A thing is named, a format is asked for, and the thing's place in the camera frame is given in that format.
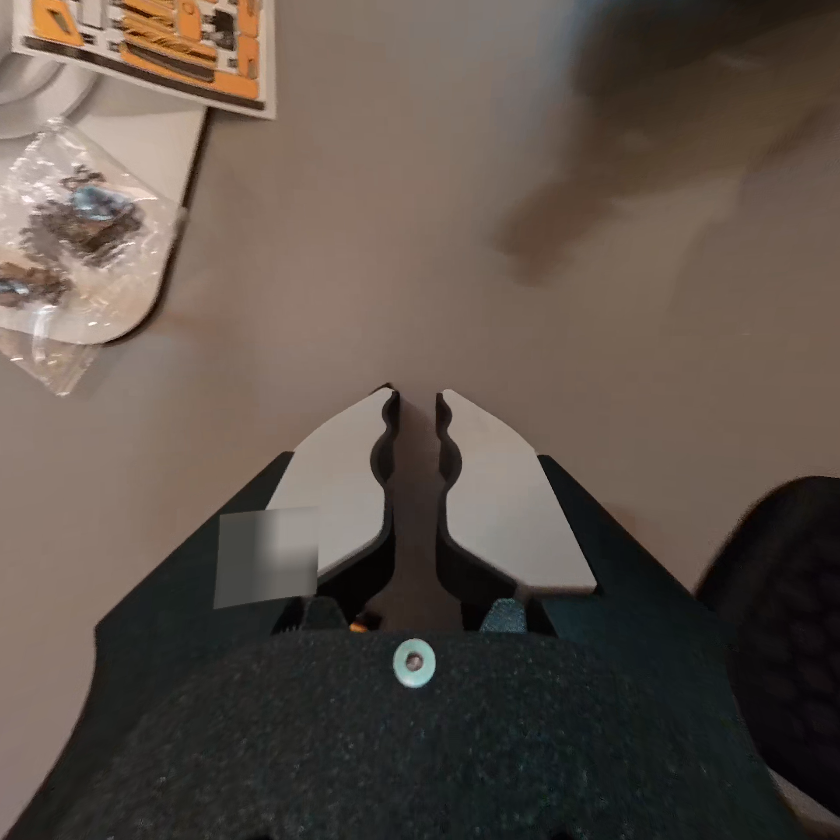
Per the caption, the person's right forearm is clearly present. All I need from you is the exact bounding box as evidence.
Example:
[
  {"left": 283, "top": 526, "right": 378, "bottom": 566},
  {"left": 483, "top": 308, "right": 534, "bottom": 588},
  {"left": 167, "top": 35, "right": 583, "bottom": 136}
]
[{"left": 571, "top": 0, "right": 840, "bottom": 112}]

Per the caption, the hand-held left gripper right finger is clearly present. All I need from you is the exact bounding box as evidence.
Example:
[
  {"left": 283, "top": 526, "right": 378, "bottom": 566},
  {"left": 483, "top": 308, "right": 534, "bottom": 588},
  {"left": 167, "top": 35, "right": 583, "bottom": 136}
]
[{"left": 435, "top": 388, "right": 598, "bottom": 619}]

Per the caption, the white rounded board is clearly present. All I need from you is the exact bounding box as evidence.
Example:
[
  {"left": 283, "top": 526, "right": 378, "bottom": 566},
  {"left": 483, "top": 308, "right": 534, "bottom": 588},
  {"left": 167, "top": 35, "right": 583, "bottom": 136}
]
[{"left": 0, "top": 92, "right": 210, "bottom": 345}]

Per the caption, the orange sticker sheet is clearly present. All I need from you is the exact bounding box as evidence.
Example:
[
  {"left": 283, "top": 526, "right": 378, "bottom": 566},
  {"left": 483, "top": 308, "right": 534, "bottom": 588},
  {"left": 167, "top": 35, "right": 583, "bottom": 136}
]
[{"left": 13, "top": 0, "right": 277, "bottom": 121}]

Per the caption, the white round stand base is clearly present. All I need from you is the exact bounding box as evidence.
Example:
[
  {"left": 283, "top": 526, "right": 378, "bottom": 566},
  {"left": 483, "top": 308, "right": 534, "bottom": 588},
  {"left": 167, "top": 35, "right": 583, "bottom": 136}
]
[{"left": 0, "top": 52, "right": 93, "bottom": 140}]

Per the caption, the plastic bag with lego pieces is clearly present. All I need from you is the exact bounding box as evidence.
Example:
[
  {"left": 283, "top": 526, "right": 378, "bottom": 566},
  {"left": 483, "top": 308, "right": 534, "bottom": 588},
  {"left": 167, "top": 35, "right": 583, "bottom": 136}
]
[{"left": 0, "top": 118, "right": 185, "bottom": 398}]

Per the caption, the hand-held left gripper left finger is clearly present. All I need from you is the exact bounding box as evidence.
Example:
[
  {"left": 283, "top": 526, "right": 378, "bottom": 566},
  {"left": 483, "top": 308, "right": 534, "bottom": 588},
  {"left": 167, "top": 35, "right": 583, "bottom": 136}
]
[{"left": 266, "top": 384, "right": 400, "bottom": 616}]

